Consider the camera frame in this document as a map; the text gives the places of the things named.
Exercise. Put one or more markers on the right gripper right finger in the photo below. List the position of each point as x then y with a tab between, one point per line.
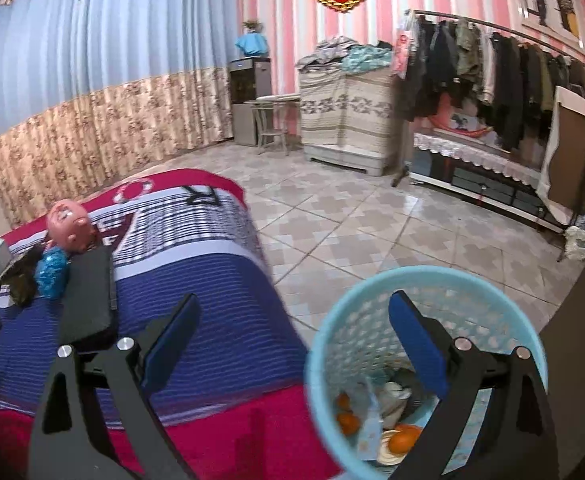
516	438

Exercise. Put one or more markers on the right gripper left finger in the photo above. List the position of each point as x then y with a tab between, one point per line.
70	439

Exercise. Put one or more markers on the blue plastic bag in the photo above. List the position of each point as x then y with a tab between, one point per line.
51	273

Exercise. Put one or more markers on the whole orange fruit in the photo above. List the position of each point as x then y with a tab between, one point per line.
403	439

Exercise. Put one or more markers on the cream round bowl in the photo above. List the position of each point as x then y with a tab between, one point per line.
385	457

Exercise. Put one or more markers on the white paper wrapper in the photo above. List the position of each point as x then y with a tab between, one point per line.
368	410

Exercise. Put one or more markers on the black flat case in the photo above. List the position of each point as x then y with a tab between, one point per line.
88	320

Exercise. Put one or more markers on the striped blue red bedspread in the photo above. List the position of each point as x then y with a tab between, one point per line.
234	405

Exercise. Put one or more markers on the light blue laundry basket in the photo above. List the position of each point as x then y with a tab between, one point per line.
356	341

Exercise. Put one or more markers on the blue and floral curtain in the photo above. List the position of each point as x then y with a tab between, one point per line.
94	90

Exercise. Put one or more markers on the low tv cabinet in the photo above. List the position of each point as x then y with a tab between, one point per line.
486	175

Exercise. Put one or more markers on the brown board with white edge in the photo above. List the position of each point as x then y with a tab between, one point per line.
561	184

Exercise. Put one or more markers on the grey water dispenser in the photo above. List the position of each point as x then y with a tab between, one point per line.
250	78

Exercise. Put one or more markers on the patterned cloth covered cabinet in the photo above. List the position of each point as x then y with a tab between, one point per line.
347	119

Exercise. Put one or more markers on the blue cloth covered bottle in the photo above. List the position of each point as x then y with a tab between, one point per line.
253	45

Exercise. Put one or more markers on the clothes rack with garments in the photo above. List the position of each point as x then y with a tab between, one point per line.
480	93

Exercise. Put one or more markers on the pile of folded clothes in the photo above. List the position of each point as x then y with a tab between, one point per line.
346	54

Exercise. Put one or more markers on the framed couple picture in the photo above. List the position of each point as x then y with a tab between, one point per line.
556	19

